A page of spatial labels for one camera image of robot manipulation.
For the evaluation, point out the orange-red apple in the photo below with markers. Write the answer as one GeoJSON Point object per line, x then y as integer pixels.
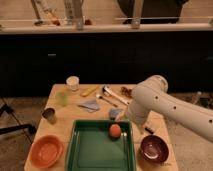
{"type": "Point", "coordinates": [115, 131]}

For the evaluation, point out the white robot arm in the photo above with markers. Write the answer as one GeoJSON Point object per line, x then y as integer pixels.
{"type": "Point", "coordinates": [151, 95]}

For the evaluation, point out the metal spoon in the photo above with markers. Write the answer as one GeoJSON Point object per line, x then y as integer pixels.
{"type": "Point", "coordinates": [105, 99]}

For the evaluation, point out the bunch of brown grapes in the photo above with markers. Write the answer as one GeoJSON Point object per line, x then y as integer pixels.
{"type": "Point", "coordinates": [126, 92]}

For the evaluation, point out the grey folded cloth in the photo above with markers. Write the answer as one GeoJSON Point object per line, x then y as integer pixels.
{"type": "Point", "coordinates": [90, 105]}

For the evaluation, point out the blue sponge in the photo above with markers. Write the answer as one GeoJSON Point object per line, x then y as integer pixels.
{"type": "Point", "coordinates": [114, 112]}

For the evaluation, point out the wooden table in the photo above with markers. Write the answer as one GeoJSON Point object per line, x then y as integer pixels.
{"type": "Point", "coordinates": [66, 115]}

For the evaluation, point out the green translucent cup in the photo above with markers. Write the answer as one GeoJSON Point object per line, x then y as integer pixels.
{"type": "Point", "coordinates": [61, 98]}

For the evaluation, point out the small metal cup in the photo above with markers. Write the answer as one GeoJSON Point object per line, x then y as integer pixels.
{"type": "Point", "coordinates": [49, 115]}

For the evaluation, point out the green plastic tray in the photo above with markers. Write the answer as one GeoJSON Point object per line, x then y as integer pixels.
{"type": "Point", "coordinates": [91, 148]}

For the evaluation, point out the dark purple bowl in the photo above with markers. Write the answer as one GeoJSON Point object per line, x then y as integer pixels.
{"type": "Point", "coordinates": [154, 149]}

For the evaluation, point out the orange bowl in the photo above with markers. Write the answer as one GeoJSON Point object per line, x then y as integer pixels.
{"type": "Point", "coordinates": [46, 151]}

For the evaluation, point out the black stand base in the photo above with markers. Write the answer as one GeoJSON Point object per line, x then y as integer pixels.
{"type": "Point", "coordinates": [28, 129]}

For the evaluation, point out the white handled utensil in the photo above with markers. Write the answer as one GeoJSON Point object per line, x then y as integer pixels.
{"type": "Point", "coordinates": [113, 94]}

